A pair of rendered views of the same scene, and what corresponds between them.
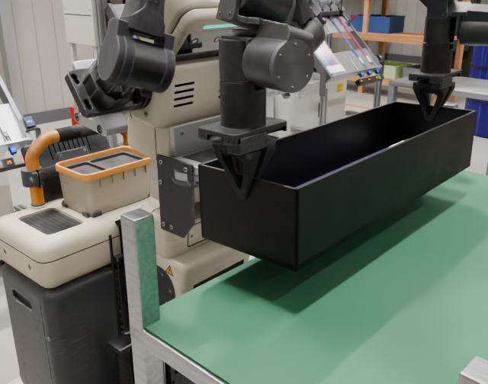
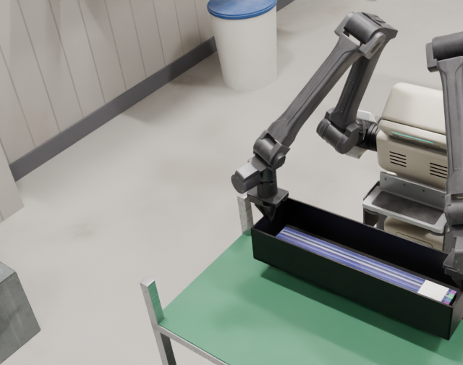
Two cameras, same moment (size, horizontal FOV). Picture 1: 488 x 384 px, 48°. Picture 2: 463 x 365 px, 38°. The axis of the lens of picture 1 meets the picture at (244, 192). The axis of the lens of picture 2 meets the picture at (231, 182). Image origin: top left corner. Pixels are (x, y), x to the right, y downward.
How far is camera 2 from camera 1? 186 cm
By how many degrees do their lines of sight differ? 77
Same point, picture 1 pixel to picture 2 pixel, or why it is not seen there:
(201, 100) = (414, 169)
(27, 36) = not seen: outside the picture
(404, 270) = (311, 315)
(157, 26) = (340, 123)
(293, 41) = (236, 176)
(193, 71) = (404, 150)
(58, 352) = not seen: hidden behind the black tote
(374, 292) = (284, 302)
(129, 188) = not seen: hidden behind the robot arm
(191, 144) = (393, 188)
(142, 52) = (328, 132)
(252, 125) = (258, 194)
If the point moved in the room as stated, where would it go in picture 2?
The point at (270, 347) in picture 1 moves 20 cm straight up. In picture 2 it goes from (234, 270) to (226, 219)
